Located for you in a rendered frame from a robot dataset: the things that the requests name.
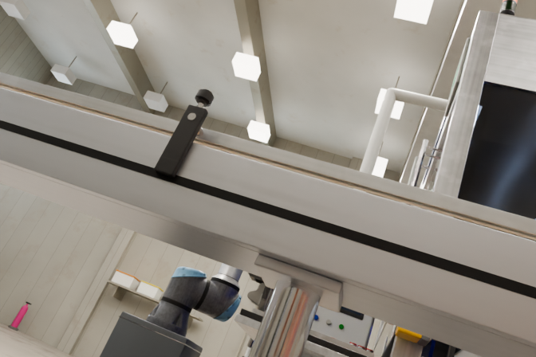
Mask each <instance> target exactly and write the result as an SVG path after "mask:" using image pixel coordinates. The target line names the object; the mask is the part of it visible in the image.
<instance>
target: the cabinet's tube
mask: <svg viewBox="0 0 536 357"><path fill-rule="evenodd" d="M395 102H396V96H395V93H394V92H393V91H387V92H386V93H385V96H384V100H383V103H382V105H381V108H380V111H379V114H378V117H377V119H376V123H375V126H374V128H373V131H372V135H371V138H370V140H369V143H368V147H367V150H366V152H365V157H364V159H363V162H362V164H361V168H360V171H361V172H364V173H367V174H370V175H372V173H373V169H374V167H375V164H376V160H377V157H378V155H379V152H380V148H381V144H382V142H383V139H384V135H385V132H386V130H387V127H388V122H389V120H390V117H391V114H392V110H393V108H394V105H395Z"/></svg>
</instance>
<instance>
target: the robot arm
mask: <svg viewBox="0 0 536 357"><path fill-rule="evenodd" d="M242 272H243V270H241V269H237V268H234V267H232V266H229V265H225V264H223V263H222V265H221V267H220V269H219V272H218V274H217V275H215V276H213V277H212V278H211V280H208V279H206V278H207V274H206V273H204V272H202V271H199V270H197V269H192V268H188V267H183V266H181V267H178V268H177V269H176V270H175V272H174V274H173V276H172V277H171V280H170V282H169V284H168V286H167V288H166V290H165V292H164V295H163V297H162V299H161V301H160V303H159V304H158V305H157V306H156V307H155V308H154V309H153V311H152V312H151V313H150V314H149V315H148V317H147V319H146V321H148V322H150V323H152V324H155V325H157V326H160V327H162V328H165V329H167V330H169V331H171V332H174V333H176V334H179V335H181V336H184V337H185V336H186V334H187V326H188V320H189V315H190V313H191V310H192V309H195V310H196V311H198V312H201V313H203V314H205V315H207V316H209V317H211V318H213V319H214V320H219V321H221V322H226V321H228V320H229V319H230V318H231V317H232V316H233V315H234V313H235V312H236V310H237V308H238V306H239V304H240V302H241V299H242V297H241V296H240V294H238V292H239V290H240V287H239V285H238V282H239V279H240V277H241V275H242ZM248 274H249V275H250V278H251V280H253V281H256V282H257V283H259V284H260V285H259V286H258V289H257V290H254V291H249V292H248V294H247V297H248V298H249V299H250V301H251V302H252V303H253V304H255V305H257V306H258V310H261V311H263V312H264V311H265V310H266V308H267V305H268V303H269V301H270V298H271V295H272V292H273V291H274V290H273V289H272V288H268V287H266V286H265V284H264V282H263V280H262V278H261V277H259V276H256V275H254V274H252V273H248Z"/></svg>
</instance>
